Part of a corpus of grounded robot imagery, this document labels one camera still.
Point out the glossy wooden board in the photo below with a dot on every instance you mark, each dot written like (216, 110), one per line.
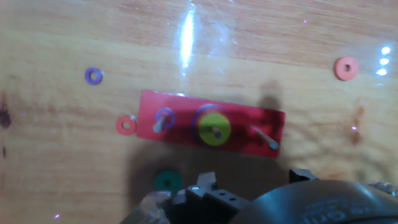
(93, 37)

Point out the red Hanoi base with pegs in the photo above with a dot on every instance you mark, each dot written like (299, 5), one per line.
(248, 124)

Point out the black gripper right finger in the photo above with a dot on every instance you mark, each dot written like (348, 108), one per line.
(301, 176)

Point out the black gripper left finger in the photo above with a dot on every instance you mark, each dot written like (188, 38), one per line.
(211, 205)

